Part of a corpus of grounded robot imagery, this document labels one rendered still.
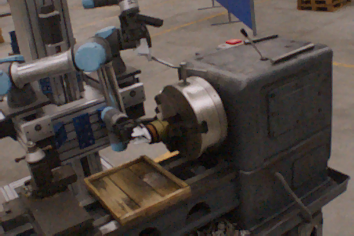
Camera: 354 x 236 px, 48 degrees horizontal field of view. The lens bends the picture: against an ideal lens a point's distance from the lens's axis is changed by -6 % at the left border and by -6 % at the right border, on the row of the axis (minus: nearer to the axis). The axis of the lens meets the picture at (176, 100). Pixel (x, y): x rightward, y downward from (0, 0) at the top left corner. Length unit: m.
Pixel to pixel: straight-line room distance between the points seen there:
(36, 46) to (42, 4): 0.21
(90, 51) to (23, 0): 0.59
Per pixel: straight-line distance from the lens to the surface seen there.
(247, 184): 1.76
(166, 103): 1.68
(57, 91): 2.16
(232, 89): 1.60
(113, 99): 1.91
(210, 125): 1.58
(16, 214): 1.69
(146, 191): 1.65
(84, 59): 1.70
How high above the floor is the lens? 1.78
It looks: 21 degrees down
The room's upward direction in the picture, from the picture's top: 8 degrees counter-clockwise
